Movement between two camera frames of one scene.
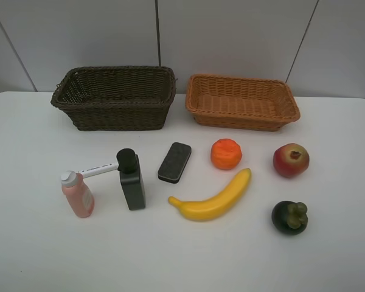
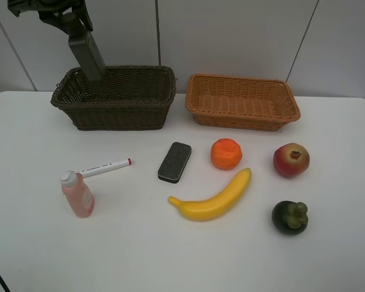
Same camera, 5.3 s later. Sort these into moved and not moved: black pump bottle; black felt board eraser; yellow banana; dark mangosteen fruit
Moved: black pump bottle
Not moved: black felt board eraser; dark mangosteen fruit; yellow banana
